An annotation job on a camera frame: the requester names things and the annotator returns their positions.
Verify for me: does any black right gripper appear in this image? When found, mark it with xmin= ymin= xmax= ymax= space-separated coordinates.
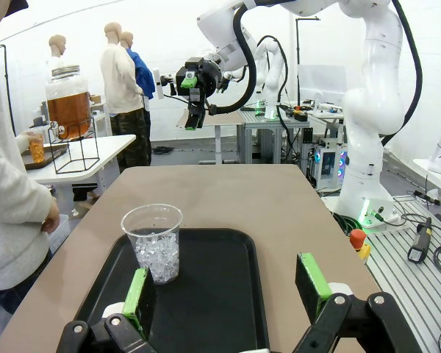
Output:
xmin=175 ymin=57 xmax=223 ymax=132

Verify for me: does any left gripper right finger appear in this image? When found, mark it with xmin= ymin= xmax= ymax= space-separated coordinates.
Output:
xmin=293 ymin=252 xmax=424 ymax=353

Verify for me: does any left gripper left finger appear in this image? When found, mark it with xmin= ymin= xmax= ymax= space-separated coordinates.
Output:
xmin=57 ymin=267 xmax=159 ymax=353

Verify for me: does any short clear plastic cup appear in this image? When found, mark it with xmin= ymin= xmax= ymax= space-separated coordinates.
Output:
xmin=121 ymin=203 xmax=184 ymax=285

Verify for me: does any tall clear plastic cup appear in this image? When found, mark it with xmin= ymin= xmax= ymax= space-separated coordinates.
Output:
xmin=28 ymin=132 xmax=46 ymax=164

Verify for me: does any person's left forearm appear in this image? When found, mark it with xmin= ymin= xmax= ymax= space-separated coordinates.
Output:
xmin=15 ymin=132 xmax=32 ymax=154

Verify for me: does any person's right forearm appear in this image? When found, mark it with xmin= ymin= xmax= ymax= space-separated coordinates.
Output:
xmin=0 ymin=146 xmax=58 ymax=225

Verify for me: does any glass drink dispenser jar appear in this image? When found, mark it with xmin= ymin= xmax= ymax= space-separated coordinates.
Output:
xmin=45 ymin=65 xmax=93 ymax=141

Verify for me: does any person's right hand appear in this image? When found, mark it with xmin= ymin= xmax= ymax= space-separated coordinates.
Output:
xmin=40 ymin=197 xmax=62 ymax=235

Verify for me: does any person's left hand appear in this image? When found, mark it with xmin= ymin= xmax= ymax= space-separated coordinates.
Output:
xmin=24 ymin=131 xmax=45 ymax=148

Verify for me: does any brown top desk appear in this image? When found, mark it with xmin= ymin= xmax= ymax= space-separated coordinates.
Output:
xmin=176 ymin=109 xmax=243 ymax=165

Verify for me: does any mannequin in blue shirt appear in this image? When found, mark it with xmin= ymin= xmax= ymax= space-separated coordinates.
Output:
xmin=120 ymin=31 xmax=157 ymax=111

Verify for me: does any red yellow emergency stop button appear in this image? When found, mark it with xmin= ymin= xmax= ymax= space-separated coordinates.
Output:
xmin=348 ymin=228 xmax=372 ymax=263

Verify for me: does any mannequin in beige sweater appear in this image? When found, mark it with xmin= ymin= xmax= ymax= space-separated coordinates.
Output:
xmin=99 ymin=21 xmax=152 ymax=168

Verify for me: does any black plastic serving tray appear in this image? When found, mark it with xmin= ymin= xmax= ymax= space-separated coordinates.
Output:
xmin=71 ymin=227 xmax=271 ymax=353

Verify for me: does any aluminium profile base table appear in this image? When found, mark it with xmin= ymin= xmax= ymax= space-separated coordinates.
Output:
xmin=321 ymin=194 xmax=441 ymax=353

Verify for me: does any white side table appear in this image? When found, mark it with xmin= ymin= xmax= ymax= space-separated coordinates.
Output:
xmin=21 ymin=134 xmax=137 ymax=202

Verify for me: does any black handheld scanner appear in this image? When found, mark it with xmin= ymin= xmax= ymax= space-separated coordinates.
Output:
xmin=406 ymin=216 xmax=434 ymax=264

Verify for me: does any thin black pole stand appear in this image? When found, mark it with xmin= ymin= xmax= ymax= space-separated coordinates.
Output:
xmin=295 ymin=16 xmax=321 ymax=106

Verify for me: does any white computer with lit fans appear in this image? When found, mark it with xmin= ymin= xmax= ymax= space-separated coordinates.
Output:
xmin=313 ymin=138 xmax=348 ymax=190

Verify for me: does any mannequin in white top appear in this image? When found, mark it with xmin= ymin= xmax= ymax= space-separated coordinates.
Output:
xmin=48 ymin=35 xmax=68 ymax=71

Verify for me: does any dark metal tray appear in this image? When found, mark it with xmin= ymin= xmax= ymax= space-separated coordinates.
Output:
xmin=21 ymin=142 xmax=70 ymax=171

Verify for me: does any person in white sweatshirt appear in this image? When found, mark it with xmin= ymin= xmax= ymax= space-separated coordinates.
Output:
xmin=0 ymin=0 xmax=62 ymax=324

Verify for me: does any white round edge table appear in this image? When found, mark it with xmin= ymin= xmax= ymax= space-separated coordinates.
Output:
xmin=413 ymin=157 xmax=441 ymax=199

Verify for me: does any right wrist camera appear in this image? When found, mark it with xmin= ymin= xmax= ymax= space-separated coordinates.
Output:
xmin=152 ymin=68 xmax=177 ymax=100

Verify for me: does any grey aluminium frame table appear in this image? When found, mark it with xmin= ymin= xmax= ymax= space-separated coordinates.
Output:
xmin=237 ymin=104 xmax=312 ymax=165

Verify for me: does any black wire dispenser stand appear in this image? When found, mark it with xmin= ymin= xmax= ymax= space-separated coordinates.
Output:
xmin=46 ymin=117 xmax=101 ymax=175

